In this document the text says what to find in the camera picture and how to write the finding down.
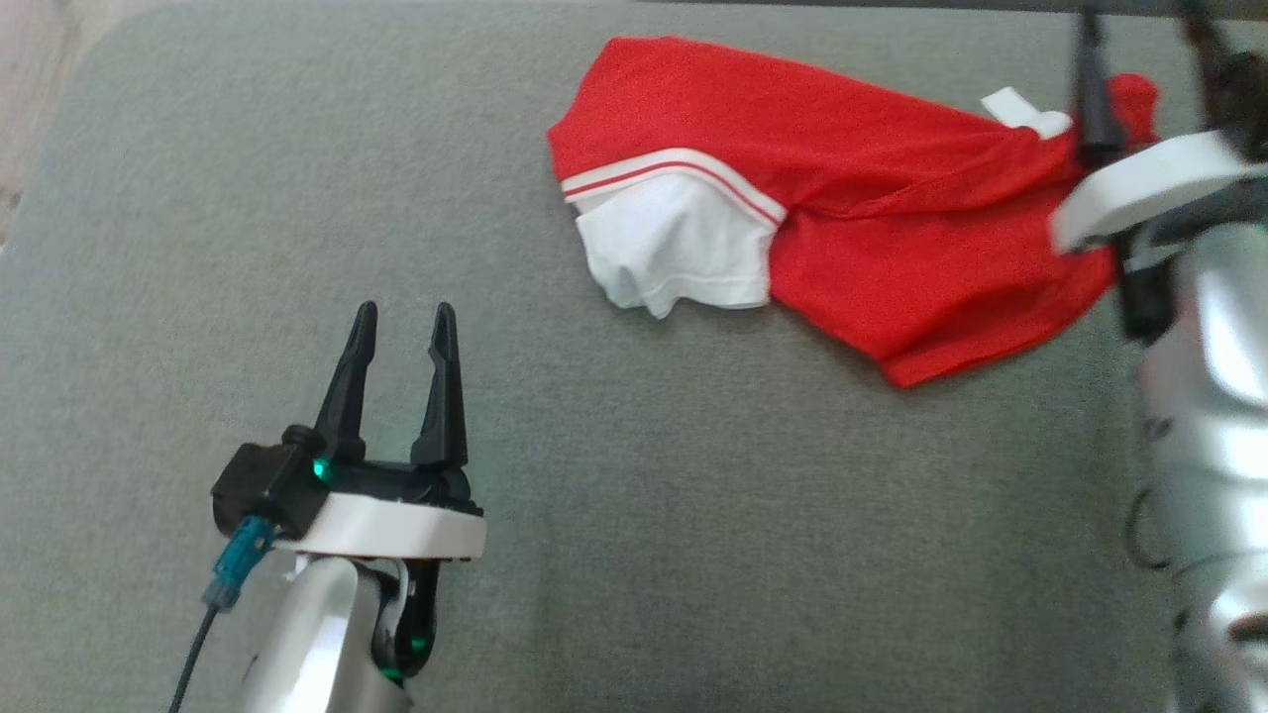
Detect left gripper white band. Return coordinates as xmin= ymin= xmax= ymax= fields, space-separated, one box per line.
xmin=275 ymin=302 xmax=487 ymax=563

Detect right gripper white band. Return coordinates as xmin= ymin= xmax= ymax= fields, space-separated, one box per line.
xmin=1050 ymin=0 xmax=1268 ymax=346

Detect red Bulls jersey white sleeves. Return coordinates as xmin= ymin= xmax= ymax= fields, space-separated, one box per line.
xmin=547 ymin=37 xmax=1160 ymax=389

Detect large grey sofa seat cushion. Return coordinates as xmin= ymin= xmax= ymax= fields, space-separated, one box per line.
xmin=0 ymin=0 xmax=1268 ymax=713

